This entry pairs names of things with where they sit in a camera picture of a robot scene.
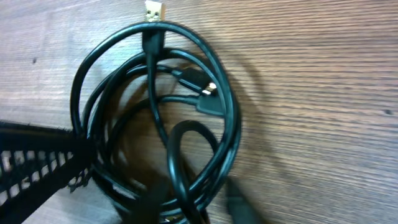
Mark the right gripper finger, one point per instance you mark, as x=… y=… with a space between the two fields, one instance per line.
x=35 y=163

